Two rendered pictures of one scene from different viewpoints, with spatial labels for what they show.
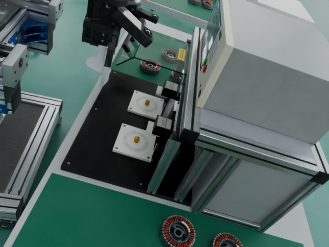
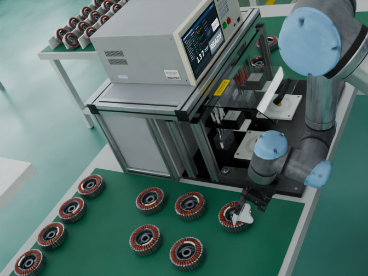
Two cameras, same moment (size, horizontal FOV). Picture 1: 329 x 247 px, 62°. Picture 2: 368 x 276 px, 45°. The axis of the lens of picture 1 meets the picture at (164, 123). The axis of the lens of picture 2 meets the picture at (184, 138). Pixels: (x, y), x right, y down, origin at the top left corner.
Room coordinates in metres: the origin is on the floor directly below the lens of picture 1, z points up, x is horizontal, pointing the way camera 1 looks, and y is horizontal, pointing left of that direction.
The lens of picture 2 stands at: (2.02, 0.93, 1.92)
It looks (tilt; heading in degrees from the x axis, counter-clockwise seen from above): 37 degrees down; 229
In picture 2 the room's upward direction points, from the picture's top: 22 degrees counter-clockwise
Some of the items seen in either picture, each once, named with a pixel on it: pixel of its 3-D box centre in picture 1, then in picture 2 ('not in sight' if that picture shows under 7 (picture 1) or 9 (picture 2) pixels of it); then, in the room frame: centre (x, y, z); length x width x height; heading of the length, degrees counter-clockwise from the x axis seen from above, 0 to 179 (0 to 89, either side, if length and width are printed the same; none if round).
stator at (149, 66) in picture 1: (150, 66); (235, 216); (1.31, 0.19, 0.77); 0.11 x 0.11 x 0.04
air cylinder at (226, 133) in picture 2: (177, 111); (224, 138); (1.00, -0.03, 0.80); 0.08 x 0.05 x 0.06; 8
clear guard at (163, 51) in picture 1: (164, 57); (241, 92); (0.99, 0.10, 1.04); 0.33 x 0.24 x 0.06; 98
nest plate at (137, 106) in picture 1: (146, 105); (259, 145); (0.98, 0.11, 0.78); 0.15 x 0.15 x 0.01; 8
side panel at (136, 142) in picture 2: not in sight; (137, 145); (1.24, -0.26, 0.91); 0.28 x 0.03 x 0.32; 98
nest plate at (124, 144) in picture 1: (135, 142); (279, 106); (0.74, 0.08, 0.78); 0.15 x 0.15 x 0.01; 8
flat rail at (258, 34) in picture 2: (182, 83); (232, 73); (0.87, -0.01, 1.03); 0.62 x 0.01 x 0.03; 8
